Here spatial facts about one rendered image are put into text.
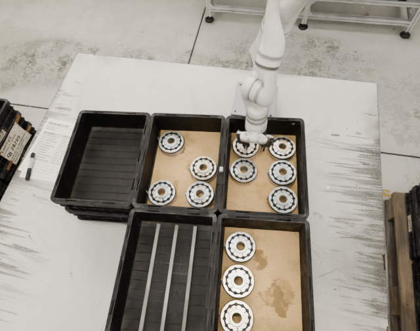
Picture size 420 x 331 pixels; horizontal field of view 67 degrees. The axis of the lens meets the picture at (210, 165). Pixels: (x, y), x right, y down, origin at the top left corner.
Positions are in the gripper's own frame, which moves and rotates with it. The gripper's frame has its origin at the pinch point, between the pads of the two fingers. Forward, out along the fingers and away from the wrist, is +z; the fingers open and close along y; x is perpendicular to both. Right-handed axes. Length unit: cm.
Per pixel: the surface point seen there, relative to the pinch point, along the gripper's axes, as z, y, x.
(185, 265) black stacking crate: 7, 17, 47
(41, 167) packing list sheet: 16, 95, 16
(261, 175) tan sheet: 5.4, -4.3, 8.7
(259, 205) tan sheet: 5.9, -5.2, 20.7
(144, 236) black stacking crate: 6, 34, 40
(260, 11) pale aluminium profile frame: 67, 18, -179
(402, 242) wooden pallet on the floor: 76, -85, -1
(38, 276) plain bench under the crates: 18, 74, 60
